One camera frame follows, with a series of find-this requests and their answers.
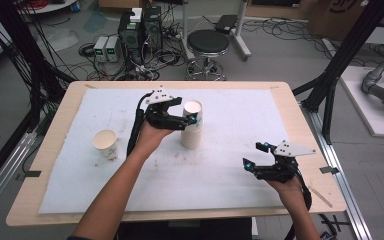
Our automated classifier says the black frame with cables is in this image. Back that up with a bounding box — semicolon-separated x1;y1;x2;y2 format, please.
0;0;78;138

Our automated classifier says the grey robot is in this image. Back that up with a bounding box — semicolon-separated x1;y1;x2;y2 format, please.
361;58;384;117

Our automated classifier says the black computer tower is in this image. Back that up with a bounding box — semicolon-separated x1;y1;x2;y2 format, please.
118;9;145;65
143;6;164;52

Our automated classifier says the black round stool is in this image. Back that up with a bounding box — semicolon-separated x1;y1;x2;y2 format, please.
186;29;231;82

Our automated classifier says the single paper cup green print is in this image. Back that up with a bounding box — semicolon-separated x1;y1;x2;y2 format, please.
92;129;118;162

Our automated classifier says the stack of white paper cups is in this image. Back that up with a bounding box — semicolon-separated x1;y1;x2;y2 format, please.
180;99;204;150

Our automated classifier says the thin wooden stick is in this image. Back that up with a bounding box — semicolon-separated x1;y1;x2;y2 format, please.
308;185;334;209

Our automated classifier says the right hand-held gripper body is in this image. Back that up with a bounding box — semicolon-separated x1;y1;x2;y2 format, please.
254;139;317;184

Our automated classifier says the person's left hand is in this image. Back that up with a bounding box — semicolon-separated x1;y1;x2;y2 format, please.
133;119;175;158

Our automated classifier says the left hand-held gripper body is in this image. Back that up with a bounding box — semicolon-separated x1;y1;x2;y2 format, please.
144;85;186;130

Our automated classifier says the white table mat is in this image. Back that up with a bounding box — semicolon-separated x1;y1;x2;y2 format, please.
38;87;289;214

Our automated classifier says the black tape piece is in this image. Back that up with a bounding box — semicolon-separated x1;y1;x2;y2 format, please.
15;170;42;181
319;165;341;175

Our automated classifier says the black metal frame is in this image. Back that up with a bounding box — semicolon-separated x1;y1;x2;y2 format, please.
292;0;384;145

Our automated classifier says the person's right hand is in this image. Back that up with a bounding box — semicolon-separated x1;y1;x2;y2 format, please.
265;176;304;208

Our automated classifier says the aluminium rail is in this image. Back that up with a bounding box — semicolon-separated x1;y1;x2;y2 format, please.
0;131;38;223
300;102;375;240

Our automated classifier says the brown cardboard box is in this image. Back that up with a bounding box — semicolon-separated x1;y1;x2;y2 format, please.
308;0;370;42

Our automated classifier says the round white table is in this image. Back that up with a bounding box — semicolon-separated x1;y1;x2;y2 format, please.
18;0;79;15

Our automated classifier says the white floor board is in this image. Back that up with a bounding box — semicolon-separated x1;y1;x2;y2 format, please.
339;65;384;139

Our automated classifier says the tangle of floor cables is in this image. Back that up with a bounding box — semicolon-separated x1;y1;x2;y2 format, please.
77;42;186;82

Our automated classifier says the grey power supply unit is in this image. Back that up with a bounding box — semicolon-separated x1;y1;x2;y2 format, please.
105;35;122;64
93;35;109;63

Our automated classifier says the small white box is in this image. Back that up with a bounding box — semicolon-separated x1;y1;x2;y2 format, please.
129;7;144;23

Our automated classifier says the black device on stand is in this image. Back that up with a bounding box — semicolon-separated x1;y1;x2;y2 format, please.
214;14;240;35

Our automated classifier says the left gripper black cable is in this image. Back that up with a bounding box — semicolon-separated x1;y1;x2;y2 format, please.
126;91;155;158

